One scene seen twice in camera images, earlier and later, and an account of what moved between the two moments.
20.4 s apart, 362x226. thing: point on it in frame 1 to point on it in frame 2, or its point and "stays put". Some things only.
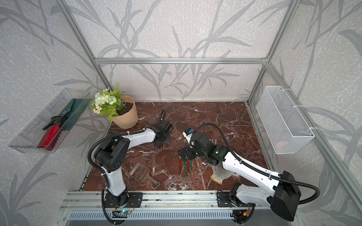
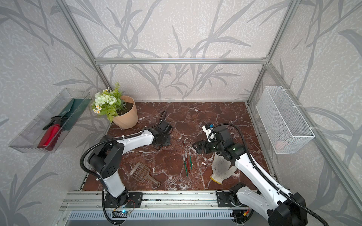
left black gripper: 168,141 stays put
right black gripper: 187,151 to 205,143
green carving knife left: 186,168 stays put
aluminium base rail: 93,200 stays put
